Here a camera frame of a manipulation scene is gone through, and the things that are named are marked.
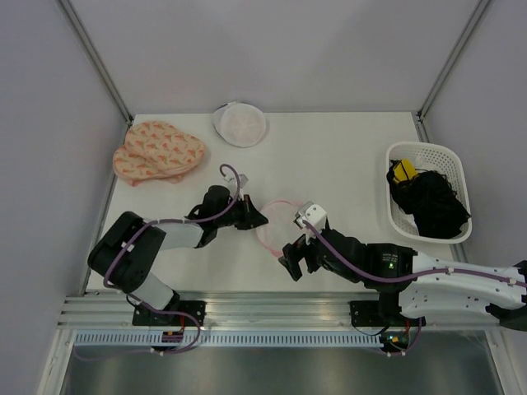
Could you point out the white perforated plastic basket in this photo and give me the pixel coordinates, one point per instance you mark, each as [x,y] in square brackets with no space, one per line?
[427,157]

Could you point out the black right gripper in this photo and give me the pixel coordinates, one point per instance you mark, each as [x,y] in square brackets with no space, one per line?
[292,253]

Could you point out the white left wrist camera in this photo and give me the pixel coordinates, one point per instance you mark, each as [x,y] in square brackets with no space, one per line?
[241,180]

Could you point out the black lace bra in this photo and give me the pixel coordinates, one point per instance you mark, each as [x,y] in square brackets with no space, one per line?
[432,202]

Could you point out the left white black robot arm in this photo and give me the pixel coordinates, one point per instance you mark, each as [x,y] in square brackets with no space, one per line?
[127,251]

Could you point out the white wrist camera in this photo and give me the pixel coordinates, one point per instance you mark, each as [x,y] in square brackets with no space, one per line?
[311,213]
[241,180]

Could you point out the left aluminium frame post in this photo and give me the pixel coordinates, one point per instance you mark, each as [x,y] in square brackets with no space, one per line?
[79,30]

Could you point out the yellow bra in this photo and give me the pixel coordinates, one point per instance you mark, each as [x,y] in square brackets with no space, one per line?
[401,171]

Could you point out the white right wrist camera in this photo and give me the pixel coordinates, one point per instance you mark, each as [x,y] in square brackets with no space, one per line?
[311,213]

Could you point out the right aluminium frame post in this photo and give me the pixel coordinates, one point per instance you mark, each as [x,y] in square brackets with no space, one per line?
[466,34]

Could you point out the aluminium frame post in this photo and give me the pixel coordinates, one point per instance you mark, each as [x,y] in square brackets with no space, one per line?
[79,30]
[466,34]

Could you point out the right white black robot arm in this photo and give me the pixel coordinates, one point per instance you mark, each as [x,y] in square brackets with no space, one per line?
[411,284]

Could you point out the orange floral patterned bra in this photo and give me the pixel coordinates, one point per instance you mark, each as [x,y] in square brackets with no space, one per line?
[157,150]

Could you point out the pink-trimmed mesh laundry bag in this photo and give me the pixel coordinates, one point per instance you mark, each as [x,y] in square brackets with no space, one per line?
[281,228]

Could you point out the white mesh laundry bag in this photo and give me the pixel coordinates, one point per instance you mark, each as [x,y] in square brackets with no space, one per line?
[240,124]

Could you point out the aluminium mounting rail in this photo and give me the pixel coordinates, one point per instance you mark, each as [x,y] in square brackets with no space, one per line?
[224,310]

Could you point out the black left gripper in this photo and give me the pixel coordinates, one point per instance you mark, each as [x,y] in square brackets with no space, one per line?
[252,218]

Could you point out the white slotted cable duct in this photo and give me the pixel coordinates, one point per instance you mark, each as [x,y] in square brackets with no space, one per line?
[226,338]

